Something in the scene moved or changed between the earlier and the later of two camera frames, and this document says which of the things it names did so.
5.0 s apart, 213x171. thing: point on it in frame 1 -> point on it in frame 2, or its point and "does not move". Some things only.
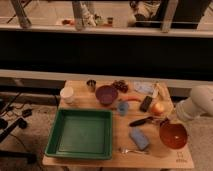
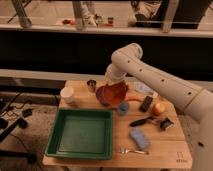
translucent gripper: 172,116 -> 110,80
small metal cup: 91,84 does not move
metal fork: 126,151 does not move
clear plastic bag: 147,88 does not move
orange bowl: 173,135 -> 112,95
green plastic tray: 81,134 does not move
